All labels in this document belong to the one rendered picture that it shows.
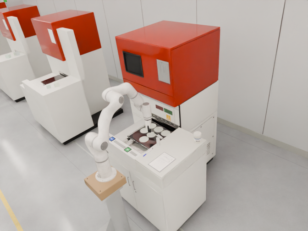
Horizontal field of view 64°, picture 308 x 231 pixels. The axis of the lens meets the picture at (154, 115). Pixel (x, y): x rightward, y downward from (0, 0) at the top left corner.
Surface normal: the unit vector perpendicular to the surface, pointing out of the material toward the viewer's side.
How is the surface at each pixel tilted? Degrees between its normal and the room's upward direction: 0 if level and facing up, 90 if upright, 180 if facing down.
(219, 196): 0
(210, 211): 0
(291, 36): 90
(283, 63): 90
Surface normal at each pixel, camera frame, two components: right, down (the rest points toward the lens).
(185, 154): -0.11, -0.83
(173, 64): 0.69, 0.33
